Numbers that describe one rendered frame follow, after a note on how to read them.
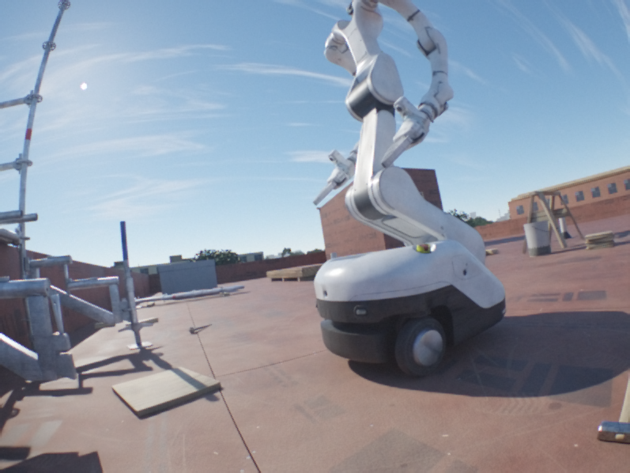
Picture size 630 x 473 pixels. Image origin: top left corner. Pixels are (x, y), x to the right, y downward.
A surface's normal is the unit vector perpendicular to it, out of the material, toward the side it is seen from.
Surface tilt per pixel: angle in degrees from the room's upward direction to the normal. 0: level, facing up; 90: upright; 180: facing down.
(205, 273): 90
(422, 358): 90
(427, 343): 90
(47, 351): 90
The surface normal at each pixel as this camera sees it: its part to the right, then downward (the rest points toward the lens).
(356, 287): -0.65, 0.04
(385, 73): 0.35, -0.14
